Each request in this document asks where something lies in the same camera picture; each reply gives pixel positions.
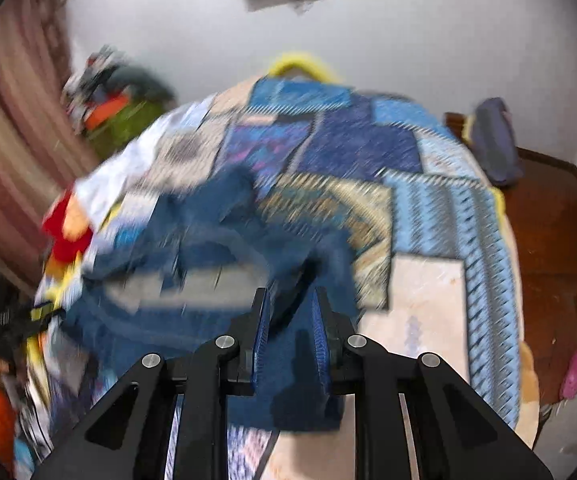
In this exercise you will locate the patchwork bedspread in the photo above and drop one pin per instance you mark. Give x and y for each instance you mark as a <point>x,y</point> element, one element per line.
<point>368,160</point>

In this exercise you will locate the green storage box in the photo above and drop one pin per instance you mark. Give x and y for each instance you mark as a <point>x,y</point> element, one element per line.
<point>126,127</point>

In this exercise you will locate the red plush toy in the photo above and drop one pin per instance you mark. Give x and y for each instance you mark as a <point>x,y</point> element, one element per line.
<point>66,235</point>

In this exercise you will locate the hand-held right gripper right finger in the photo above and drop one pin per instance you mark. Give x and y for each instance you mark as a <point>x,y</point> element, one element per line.
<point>319,345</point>

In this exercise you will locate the grey backpack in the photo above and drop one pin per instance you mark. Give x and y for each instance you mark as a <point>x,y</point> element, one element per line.
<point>496,140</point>

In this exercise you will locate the blue denim jacket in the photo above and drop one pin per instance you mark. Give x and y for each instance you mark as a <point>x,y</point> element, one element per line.
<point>218,220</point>

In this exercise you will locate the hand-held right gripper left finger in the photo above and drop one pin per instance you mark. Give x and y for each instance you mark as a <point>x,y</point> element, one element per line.
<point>262,340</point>

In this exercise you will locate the pile of clothes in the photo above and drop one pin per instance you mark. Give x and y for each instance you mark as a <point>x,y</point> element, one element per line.
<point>98,75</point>

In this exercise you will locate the striped brown curtain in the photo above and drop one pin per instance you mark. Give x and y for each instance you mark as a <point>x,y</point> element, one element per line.
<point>8,125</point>

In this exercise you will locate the pink slipper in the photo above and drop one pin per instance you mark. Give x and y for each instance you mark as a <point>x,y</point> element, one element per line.
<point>573,375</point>

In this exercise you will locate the white cloth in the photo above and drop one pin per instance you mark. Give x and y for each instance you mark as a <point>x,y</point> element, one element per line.
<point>133,170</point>

